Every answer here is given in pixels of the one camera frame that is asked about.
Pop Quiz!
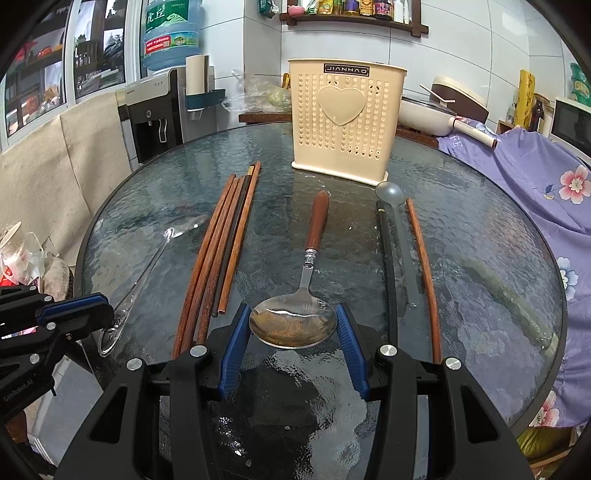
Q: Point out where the white microwave oven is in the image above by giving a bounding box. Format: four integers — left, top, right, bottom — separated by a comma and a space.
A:
549, 97, 591, 164

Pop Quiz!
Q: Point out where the cream frying pan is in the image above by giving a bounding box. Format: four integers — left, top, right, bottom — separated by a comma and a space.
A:
398, 75, 497, 149

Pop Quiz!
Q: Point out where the black chopstick gold band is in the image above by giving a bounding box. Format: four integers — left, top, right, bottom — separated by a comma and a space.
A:
376, 200, 398, 345

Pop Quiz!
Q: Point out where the blue water bottle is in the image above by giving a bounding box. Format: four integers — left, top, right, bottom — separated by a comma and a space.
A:
142, 0, 202, 72

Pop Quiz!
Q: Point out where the beige perforated utensil holder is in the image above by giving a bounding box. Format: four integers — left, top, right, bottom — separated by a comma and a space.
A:
288, 59, 407, 186

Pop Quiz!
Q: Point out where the beige sofa cover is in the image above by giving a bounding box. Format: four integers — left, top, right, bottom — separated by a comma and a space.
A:
1, 93, 131, 266

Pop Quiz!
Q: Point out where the wooden wall shelf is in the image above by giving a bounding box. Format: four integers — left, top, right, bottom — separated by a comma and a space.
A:
279, 1, 430, 38

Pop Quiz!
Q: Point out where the plastic bag with fruit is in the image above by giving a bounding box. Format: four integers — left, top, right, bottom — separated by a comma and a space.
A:
221, 70, 291, 113

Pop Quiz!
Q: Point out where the purple floral cloth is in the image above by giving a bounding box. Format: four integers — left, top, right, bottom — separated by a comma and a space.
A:
437, 117, 591, 430

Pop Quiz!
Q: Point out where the clear glass spoon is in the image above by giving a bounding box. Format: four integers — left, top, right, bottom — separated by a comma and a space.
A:
97, 215, 209, 357

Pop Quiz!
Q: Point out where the yellow package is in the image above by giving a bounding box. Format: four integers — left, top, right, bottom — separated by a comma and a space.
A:
514, 69, 535, 129

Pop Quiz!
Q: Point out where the wooden handled metal spoon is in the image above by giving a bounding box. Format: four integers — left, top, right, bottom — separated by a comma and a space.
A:
249, 191, 337, 350

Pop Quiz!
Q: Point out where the brown wooden chopstick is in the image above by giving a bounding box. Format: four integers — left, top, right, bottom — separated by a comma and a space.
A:
172, 174, 238, 358
171, 174, 235, 359
193, 176, 245, 344
214, 161, 262, 315

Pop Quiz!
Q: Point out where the paper cup holder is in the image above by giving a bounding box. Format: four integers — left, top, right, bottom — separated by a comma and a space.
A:
185, 55, 225, 120

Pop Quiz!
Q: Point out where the water dispenser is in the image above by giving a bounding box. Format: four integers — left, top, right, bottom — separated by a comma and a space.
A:
117, 68, 183, 165

